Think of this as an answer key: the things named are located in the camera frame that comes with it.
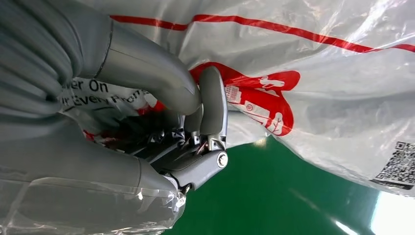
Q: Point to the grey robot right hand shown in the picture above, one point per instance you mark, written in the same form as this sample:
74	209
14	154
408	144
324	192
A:
81	168

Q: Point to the green conveyor belt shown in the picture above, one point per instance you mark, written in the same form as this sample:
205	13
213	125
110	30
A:
259	194

